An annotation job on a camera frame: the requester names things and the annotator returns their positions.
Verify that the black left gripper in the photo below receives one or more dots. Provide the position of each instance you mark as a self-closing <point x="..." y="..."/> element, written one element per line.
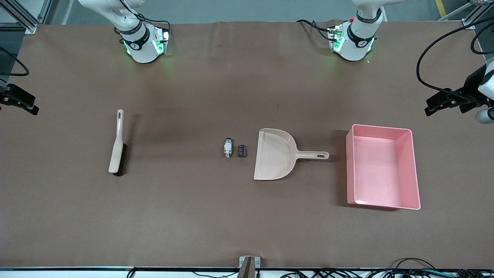
<point x="469" y="91"/>

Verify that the beige hand brush black bristles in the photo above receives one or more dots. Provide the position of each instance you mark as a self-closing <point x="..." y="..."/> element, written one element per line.
<point x="115" y="154"/>

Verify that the beige plastic dustpan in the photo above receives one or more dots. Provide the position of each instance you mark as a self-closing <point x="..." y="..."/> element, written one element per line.
<point x="274" y="154"/>

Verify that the white green electronic component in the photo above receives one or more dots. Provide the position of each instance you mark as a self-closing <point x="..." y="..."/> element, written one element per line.
<point x="227" y="148"/>

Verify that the black electronic component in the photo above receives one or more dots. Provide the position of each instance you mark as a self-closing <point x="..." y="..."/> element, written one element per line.
<point x="242" y="150"/>

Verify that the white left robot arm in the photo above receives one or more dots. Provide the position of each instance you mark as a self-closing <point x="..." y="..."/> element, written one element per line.
<point x="357" y="46"/>

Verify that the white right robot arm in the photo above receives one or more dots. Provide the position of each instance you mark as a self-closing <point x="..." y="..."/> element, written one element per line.
<point x="141" y="50"/>

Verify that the pink plastic bin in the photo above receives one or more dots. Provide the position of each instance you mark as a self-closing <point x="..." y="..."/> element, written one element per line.
<point x="382" y="170"/>

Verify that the brown table mat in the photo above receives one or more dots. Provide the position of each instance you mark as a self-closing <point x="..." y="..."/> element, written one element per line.
<point x="193" y="212"/>

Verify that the aluminium frame profile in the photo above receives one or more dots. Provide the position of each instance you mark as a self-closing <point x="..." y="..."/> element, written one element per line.
<point x="27" y="25"/>
<point x="469" y="24"/>

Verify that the white table edge rail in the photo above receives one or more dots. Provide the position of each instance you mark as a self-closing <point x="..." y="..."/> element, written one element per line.
<point x="58" y="273"/>

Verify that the grey metal bracket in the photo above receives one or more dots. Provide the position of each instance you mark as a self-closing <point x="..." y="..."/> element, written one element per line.
<point x="257" y="262"/>

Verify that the brown camera mount post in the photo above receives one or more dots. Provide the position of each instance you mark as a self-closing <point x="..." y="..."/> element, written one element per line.
<point x="247" y="270"/>

